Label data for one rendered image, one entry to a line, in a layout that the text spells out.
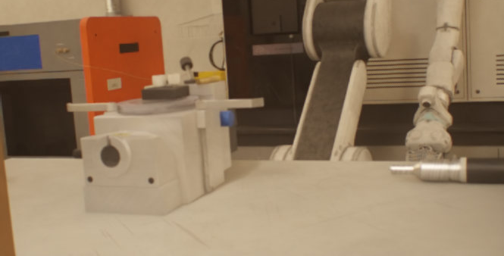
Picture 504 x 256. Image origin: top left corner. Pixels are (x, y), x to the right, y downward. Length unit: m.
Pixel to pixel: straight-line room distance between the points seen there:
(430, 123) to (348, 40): 0.29
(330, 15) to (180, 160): 1.09
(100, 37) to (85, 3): 2.06
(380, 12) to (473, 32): 0.48
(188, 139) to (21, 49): 1.32
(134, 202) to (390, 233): 0.25
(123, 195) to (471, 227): 0.32
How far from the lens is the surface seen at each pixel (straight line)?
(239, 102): 0.65
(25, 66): 1.93
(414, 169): 0.69
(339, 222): 0.57
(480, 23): 2.08
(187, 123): 0.65
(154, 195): 0.62
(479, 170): 0.68
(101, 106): 0.73
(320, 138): 1.53
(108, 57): 1.87
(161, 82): 0.72
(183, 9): 3.57
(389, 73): 2.10
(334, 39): 1.67
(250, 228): 0.56
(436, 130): 1.57
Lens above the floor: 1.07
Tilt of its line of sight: 7 degrees down
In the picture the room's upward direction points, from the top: 4 degrees counter-clockwise
